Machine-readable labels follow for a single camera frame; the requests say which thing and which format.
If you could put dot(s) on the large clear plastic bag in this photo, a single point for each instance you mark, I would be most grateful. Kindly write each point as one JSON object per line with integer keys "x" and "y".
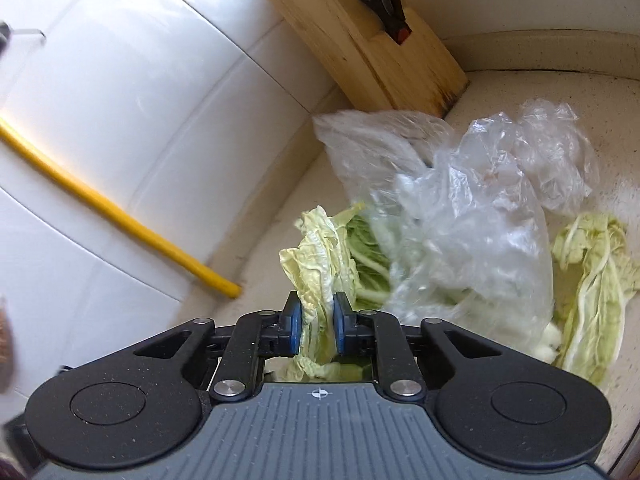
{"x": 457, "y": 219}

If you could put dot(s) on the dark green leafy vegetable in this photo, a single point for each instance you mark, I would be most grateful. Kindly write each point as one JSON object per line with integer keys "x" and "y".
{"x": 373, "y": 267}

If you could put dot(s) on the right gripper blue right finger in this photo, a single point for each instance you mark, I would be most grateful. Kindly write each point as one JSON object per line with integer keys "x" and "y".
{"x": 344, "y": 324}

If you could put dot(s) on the wooden knife block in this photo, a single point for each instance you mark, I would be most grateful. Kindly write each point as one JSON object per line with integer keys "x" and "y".
{"x": 372, "y": 70}

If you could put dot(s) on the small crumpled plastic bag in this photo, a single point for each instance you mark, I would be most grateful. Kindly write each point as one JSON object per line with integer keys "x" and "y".
{"x": 556, "y": 156}

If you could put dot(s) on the pale cabbage leaf on counter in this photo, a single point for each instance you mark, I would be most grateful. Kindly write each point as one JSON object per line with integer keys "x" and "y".
{"x": 591, "y": 253}

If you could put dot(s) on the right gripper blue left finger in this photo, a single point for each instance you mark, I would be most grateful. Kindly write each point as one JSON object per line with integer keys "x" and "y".
{"x": 291, "y": 324}

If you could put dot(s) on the pale yellow cabbage leaf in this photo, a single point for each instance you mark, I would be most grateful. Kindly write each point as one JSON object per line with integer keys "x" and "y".
{"x": 318, "y": 267}

